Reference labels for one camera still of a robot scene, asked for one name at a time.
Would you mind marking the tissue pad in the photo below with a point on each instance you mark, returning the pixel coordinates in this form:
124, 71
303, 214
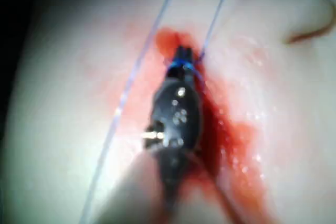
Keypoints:
262, 103

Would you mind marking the blue thread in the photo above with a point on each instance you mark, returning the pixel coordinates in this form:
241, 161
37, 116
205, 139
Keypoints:
136, 66

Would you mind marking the right arm needle driver jaw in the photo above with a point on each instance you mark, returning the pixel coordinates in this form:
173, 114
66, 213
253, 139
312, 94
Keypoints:
189, 72
176, 69

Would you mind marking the right arm needle driver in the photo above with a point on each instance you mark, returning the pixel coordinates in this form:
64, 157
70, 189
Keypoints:
178, 113

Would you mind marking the dark right arm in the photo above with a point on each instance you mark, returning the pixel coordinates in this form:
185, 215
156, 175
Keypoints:
131, 200

